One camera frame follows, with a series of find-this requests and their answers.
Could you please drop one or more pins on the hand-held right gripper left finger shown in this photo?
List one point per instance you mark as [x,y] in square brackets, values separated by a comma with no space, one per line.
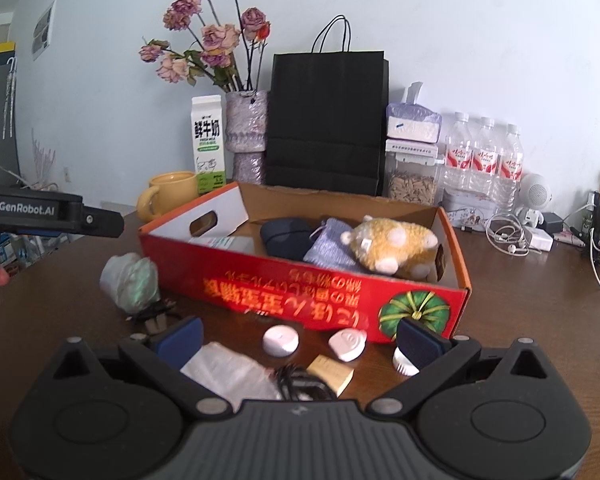
[180,342]

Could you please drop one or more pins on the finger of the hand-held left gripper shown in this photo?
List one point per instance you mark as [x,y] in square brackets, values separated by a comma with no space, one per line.
[105,223]

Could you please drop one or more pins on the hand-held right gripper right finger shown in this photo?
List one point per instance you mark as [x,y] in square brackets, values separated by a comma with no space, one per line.
[420,342]

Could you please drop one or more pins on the red orange cardboard box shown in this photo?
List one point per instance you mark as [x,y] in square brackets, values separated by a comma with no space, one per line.
[300,290]

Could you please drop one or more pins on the white ribbed cap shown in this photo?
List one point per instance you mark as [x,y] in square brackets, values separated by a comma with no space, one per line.
[402,362]

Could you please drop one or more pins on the small black clip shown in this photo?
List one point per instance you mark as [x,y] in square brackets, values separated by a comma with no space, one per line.
[152,310]

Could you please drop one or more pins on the crumpled clear plastic bag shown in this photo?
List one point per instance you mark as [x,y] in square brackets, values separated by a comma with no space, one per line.
[130,282]

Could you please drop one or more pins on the white rounded case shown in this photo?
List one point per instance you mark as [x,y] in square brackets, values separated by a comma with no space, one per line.
[347,345]

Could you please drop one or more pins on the yellow mug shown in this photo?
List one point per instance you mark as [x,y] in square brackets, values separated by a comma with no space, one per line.
[172,195]

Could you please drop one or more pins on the small tan box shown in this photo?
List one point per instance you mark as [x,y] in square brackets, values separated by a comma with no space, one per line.
[330,374]

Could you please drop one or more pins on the yellow plush toy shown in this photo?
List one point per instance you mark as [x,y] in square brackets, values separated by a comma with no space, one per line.
[395,245]

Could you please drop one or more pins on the white round puck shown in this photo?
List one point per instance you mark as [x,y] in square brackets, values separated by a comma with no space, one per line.
[281,341]

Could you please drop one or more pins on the white box with blue print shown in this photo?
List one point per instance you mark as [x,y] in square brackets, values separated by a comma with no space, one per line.
[220,246]

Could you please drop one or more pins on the clear hanging strip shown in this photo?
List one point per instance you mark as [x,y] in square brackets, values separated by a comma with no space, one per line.
[9,100]

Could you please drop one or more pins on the grey blue fabric pouch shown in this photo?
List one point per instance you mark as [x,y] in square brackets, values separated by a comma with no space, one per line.
[330,250]

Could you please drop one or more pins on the white green milk carton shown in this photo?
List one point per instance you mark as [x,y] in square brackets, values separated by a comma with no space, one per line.
[207,140]

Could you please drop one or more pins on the white printed tin box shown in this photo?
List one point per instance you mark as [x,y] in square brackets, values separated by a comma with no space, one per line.
[467,210]

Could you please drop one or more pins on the dark navy round item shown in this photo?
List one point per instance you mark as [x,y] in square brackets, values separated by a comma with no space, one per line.
[285,237]

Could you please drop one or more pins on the white charger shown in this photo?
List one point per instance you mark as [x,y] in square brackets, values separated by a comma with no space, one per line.
[539,240]

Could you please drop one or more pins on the clear container of seeds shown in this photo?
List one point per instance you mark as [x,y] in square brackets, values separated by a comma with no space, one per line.
[412,182]

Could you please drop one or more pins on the purple bubble-wrapped vase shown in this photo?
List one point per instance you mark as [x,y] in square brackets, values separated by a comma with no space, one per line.
[247,135]

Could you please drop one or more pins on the black power adapter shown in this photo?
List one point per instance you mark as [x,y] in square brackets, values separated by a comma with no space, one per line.
[552,222]

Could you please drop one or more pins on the white round speaker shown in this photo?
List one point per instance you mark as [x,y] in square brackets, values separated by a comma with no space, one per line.
[535,195]

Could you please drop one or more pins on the white flat box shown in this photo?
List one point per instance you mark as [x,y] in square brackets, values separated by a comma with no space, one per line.
[410,145]

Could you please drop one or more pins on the dried pink rose bouquet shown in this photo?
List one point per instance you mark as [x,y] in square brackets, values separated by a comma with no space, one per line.
[215,40]

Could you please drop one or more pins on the plastic-wrapped tissue pack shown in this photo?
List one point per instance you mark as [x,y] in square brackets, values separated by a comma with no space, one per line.
[412,127]

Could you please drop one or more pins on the black paper bag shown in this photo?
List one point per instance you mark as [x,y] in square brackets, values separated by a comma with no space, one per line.
[325,125]

